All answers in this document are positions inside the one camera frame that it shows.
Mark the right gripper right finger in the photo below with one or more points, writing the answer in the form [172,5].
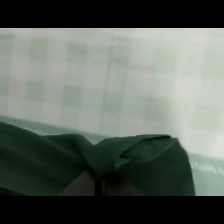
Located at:
[120,186]

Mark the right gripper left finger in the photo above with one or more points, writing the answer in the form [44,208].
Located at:
[83,186]

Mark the dark green shirt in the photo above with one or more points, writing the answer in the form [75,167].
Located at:
[40,166]

